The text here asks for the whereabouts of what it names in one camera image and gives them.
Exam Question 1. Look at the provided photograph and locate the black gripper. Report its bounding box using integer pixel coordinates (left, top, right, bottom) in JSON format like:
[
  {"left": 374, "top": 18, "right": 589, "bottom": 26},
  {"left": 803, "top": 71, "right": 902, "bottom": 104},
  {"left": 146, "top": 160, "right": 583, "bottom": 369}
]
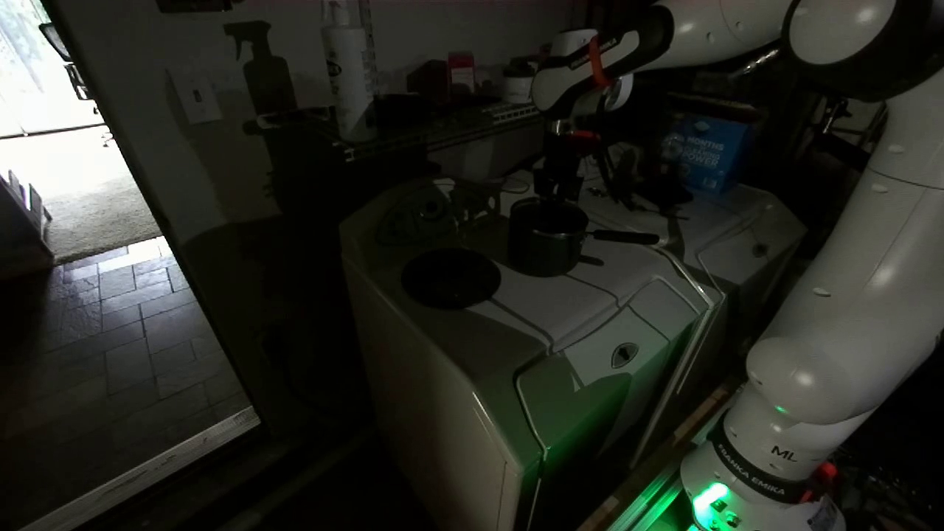
[{"left": 539, "top": 121, "right": 595, "bottom": 197}]

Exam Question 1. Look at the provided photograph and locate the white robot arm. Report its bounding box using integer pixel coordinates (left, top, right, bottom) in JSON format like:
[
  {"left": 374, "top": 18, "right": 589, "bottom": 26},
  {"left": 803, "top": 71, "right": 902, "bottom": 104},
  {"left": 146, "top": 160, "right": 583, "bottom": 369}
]
[{"left": 530, "top": 0, "right": 944, "bottom": 531}]

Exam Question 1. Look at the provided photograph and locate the black cooking pot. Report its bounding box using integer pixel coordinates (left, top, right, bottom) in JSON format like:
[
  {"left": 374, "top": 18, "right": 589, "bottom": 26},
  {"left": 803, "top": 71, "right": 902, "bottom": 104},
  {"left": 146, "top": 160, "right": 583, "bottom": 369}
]
[{"left": 508, "top": 213, "right": 657, "bottom": 278}]

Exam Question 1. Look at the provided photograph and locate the white cup on shelf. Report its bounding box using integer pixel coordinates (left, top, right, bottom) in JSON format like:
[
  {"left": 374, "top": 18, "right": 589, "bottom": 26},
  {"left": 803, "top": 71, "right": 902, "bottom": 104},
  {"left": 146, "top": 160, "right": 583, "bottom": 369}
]
[{"left": 497, "top": 73, "right": 534, "bottom": 104}]

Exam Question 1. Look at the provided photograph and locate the blue box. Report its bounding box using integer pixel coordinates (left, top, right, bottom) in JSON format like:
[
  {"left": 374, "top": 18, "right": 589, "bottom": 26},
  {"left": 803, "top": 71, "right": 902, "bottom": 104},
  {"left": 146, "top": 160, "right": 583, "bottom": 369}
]
[{"left": 660, "top": 111, "right": 753, "bottom": 192}]

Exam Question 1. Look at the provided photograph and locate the black round dish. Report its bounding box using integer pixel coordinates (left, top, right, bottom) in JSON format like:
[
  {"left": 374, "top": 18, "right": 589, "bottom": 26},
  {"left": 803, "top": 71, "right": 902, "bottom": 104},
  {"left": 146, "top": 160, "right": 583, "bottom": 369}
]
[{"left": 400, "top": 247, "right": 500, "bottom": 309}]

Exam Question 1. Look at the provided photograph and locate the white washing machine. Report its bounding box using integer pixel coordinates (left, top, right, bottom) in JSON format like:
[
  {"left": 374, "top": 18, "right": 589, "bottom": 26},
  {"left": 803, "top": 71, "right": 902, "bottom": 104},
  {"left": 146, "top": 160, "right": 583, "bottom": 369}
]
[
  {"left": 340, "top": 180, "right": 726, "bottom": 531},
  {"left": 577, "top": 164, "right": 807, "bottom": 328}
]

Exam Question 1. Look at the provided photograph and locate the white tall bottle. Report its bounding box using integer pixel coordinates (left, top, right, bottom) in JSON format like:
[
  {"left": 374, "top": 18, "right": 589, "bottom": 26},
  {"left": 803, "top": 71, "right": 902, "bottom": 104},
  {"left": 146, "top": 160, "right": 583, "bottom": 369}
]
[{"left": 322, "top": 0, "right": 374, "bottom": 142}]

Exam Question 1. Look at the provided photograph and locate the dark spray bottle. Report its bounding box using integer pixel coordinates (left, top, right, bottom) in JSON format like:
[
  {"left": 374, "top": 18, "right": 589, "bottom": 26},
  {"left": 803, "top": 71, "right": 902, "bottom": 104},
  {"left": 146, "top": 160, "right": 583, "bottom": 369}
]
[{"left": 223, "top": 20, "right": 295, "bottom": 114}]

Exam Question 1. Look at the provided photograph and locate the white light switch plate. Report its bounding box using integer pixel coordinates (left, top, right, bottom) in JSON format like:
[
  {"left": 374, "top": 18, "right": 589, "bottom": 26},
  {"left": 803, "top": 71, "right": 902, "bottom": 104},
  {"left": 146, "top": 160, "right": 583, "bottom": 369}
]
[{"left": 170, "top": 71, "right": 222, "bottom": 123}]

